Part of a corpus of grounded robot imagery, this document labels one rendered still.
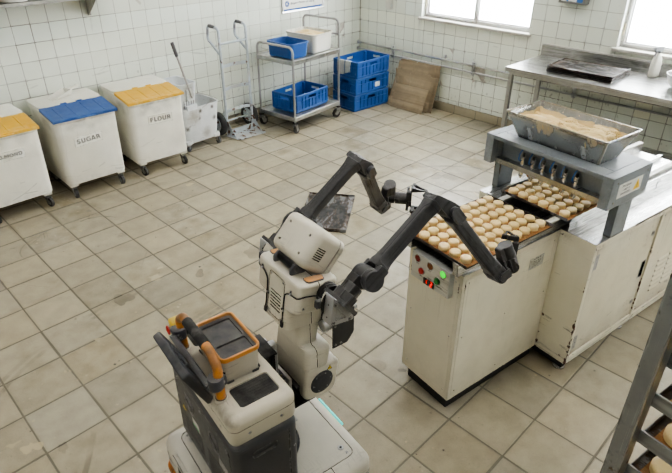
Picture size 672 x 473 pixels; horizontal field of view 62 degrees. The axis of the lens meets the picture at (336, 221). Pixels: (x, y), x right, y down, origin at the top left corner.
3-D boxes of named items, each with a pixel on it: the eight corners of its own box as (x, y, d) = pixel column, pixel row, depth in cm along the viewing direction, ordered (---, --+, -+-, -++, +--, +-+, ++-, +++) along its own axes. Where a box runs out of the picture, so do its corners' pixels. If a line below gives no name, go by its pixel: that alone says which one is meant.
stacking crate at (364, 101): (366, 95, 745) (366, 80, 735) (388, 102, 719) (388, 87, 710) (332, 105, 710) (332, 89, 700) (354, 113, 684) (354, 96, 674)
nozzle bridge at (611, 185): (516, 175, 329) (526, 119, 312) (635, 225, 278) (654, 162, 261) (478, 189, 312) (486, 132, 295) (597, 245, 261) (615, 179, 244)
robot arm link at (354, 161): (352, 141, 229) (370, 152, 224) (359, 157, 241) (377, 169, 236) (279, 222, 222) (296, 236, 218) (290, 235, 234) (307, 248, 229)
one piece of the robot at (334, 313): (330, 327, 188) (333, 299, 183) (321, 319, 192) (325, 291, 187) (353, 319, 194) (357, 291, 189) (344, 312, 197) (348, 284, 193)
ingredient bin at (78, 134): (73, 202, 479) (51, 116, 441) (46, 179, 519) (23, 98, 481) (133, 183, 512) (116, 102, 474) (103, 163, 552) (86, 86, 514)
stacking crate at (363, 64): (364, 65, 726) (365, 49, 716) (388, 70, 702) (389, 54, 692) (332, 74, 688) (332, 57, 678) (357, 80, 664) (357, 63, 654)
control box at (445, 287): (415, 271, 267) (417, 247, 260) (452, 296, 250) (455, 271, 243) (410, 274, 265) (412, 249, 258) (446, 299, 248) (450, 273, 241)
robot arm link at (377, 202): (347, 161, 236) (366, 174, 231) (356, 151, 237) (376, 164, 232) (368, 207, 273) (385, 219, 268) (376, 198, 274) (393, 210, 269)
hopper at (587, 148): (536, 124, 305) (541, 99, 298) (635, 157, 266) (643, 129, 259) (501, 135, 291) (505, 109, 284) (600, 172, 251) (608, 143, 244)
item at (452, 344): (486, 324, 341) (508, 192, 296) (533, 356, 316) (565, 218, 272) (399, 373, 305) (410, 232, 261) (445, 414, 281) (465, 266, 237)
